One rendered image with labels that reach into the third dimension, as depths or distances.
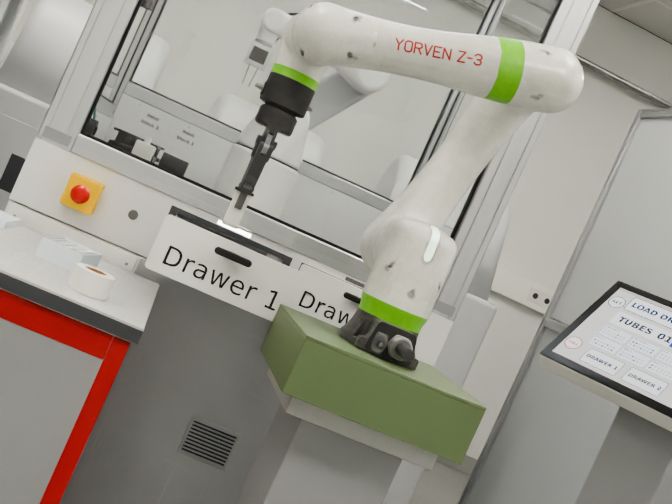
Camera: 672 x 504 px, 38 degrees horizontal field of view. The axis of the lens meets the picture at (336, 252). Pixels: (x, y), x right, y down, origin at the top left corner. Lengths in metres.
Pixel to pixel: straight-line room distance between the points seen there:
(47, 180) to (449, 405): 1.04
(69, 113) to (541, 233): 4.05
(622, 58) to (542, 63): 4.27
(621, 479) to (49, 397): 1.28
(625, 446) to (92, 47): 1.47
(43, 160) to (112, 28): 0.32
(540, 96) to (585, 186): 4.16
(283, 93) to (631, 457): 1.13
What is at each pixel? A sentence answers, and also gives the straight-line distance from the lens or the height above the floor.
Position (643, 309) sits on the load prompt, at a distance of 2.43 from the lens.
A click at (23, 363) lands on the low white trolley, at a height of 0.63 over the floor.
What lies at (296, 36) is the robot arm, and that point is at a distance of 1.74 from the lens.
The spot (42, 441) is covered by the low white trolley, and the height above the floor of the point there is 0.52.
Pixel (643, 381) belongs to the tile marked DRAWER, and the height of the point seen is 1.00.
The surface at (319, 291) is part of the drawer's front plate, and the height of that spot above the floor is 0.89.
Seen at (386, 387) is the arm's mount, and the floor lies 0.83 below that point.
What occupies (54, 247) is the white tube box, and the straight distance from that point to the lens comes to 1.88.
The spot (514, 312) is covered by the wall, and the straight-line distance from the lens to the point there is 5.89.
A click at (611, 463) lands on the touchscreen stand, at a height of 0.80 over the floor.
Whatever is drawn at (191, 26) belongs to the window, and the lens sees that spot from 2.24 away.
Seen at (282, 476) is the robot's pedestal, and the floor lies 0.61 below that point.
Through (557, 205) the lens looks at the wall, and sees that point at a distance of 5.91.
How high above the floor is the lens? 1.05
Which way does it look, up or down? 2 degrees down
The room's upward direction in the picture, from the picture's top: 24 degrees clockwise
